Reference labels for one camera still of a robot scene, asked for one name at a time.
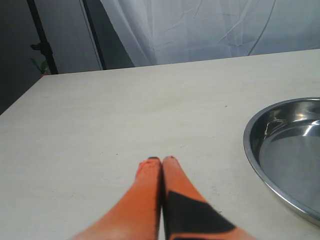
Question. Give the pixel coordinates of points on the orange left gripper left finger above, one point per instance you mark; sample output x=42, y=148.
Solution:
x=136, y=216

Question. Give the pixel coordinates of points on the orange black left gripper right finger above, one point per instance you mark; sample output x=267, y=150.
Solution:
x=186, y=213

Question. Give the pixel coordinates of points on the round steel pan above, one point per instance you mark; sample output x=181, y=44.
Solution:
x=282, y=145

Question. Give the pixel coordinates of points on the white backdrop curtain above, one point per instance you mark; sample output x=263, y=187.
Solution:
x=157, y=32

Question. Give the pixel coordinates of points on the black stand pole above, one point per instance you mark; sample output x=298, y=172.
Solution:
x=43, y=46

